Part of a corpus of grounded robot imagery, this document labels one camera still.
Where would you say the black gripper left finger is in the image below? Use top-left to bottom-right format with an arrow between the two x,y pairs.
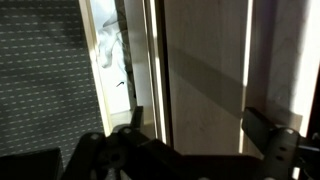
118,105 -> 148,138

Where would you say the wooden drawer with white clothes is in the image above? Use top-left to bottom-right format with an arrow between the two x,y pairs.
78,0 -> 138,138

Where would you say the wooden drawer with grey clothes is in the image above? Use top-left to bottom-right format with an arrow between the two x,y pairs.
163,0 -> 314,158

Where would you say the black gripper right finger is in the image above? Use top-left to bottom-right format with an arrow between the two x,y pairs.
241,106 -> 301,158

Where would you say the white and beige clothes pile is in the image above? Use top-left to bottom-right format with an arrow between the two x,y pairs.
89,0 -> 135,114

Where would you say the wooden drawer with dark clothes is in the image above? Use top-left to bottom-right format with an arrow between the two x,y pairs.
123,0 -> 168,141

